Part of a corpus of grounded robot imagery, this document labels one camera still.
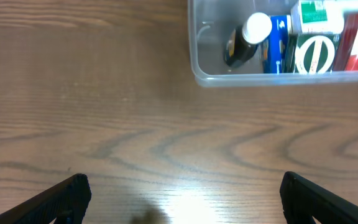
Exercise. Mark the blue fever patch box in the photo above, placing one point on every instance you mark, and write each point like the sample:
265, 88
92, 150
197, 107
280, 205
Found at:
274, 46

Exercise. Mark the dark bottle white cap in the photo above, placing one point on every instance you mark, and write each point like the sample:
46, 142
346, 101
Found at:
243, 41

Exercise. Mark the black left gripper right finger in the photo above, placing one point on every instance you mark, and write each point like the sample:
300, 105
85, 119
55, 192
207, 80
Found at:
306, 202

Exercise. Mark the clear plastic container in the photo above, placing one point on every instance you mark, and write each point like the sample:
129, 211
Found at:
210, 23

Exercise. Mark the green Zam-Buk tin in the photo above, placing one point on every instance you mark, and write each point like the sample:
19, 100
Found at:
311, 54

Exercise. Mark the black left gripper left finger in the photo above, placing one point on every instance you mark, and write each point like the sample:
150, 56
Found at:
65, 202

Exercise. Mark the green white medicine box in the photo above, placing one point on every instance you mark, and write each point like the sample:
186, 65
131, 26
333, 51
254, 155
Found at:
310, 17

